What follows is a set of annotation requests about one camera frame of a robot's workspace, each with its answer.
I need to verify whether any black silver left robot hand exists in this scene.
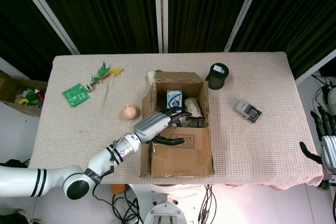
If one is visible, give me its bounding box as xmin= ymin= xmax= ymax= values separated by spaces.
xmin=133 ymin=107 xmax=194 ymax=146

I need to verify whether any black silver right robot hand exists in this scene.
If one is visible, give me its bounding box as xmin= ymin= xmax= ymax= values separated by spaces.
xmin=299 ymin=106 xmax=336 ymax=175

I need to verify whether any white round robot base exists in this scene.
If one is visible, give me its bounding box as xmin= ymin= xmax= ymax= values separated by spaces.
xmin=128 ymin=183 xmax=211 ymax=224

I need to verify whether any cardboard box with toys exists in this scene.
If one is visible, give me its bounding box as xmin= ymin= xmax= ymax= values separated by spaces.
xmin=0 ymin=69 xmax=49 ymax=118

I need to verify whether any peach wooden ball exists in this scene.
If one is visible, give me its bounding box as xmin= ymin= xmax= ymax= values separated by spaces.
xmin=122 ymin=104 xmax=140 ymax=120

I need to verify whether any blue white small box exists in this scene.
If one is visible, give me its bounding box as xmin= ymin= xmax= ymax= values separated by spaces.
xmin=166 ymin=89 xmax=184 ymax=108

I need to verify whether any dark grey packaged item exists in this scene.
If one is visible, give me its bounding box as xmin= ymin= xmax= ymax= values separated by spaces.
xmin=180 ymin=116 xmax=205 ymax=128

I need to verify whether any beige crumpled package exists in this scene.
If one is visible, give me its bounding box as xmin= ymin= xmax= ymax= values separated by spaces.
xmin=184 ymin=98 xmax=205 ymax=119

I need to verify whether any orange flat object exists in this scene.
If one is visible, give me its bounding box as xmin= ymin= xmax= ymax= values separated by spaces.
xmin=110 ymin=184 xmax=127 ymax=195

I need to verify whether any colourful feather shuttlecock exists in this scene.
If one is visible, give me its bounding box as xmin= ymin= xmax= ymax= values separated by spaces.
xmin=84 ymin=61 xmax=124 ymax=92

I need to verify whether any beige waffle tablecloth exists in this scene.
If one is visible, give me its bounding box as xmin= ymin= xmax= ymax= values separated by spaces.
xmin=28 ymin=51 xmax=324 ymax=190

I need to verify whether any black mesh pen holder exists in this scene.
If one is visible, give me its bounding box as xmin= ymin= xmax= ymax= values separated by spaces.
xmin=205 ymin=62 xmax=230 ymax=90

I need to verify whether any green printed packet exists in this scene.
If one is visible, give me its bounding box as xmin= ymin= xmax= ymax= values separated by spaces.
xmin=62 ymin=83 xmax=91 ymax=107

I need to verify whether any grey black date stamp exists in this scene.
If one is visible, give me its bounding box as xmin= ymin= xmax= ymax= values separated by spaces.
xmin=235 ymin=99 xmax=263 ymax=124

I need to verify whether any dark pleated curtain panel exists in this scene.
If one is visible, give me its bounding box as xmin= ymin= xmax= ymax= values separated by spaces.
xmin=0 ymin=0 xmax=72 ymax=81
xmin=167 ymin=0 xmax=257 ymax=53
xmin=26 ymin=0 xmax=160 ymax=55
xmin=230 ymin=0 xmax=336 ymax=79

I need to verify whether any white device with black cables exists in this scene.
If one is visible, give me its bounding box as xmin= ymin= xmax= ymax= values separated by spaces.
xmin=311 ymin=73 xmax=336 ymax=110

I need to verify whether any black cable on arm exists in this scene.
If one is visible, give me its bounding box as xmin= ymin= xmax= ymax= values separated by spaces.
xmin=91 ymin=141 xmax=118 ymax=201

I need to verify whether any white partition frame post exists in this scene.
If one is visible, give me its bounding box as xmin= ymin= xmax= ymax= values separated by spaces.
xmin=12 ymin=0 xmax=80 ymax=55
xmin=224 ymin=0 xmax=267 ymax=52
xmin=153 ymin=0 xmax=169 ymax=53
xmin=295 ymin=50 xmax=336 ymax=86

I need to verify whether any black floor cable bundle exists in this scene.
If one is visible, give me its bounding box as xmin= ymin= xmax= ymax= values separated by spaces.
xmin=111 ymin=189 xmax=144 ymax=224

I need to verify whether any thin dark cable bundle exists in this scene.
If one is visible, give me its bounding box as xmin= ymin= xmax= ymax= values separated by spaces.
xmin=197 ymin=184 xmax=219 ymax=224

